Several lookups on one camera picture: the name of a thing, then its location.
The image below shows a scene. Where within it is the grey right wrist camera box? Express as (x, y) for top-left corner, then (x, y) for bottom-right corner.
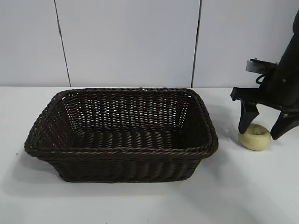
(245, 58), (279, 74)

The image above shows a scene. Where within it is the pale yellow egg yolk pastry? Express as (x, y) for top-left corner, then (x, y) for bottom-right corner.
(238, 123), (272, 152)

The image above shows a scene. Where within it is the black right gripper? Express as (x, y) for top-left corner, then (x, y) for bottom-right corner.
(230, 68), (299, 141)

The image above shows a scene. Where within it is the dark brown wicker basket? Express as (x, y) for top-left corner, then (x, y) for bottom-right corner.
(24, 87), (219, 184)

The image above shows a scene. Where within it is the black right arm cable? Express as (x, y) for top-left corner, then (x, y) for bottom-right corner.
(255, 73), (269, 85)

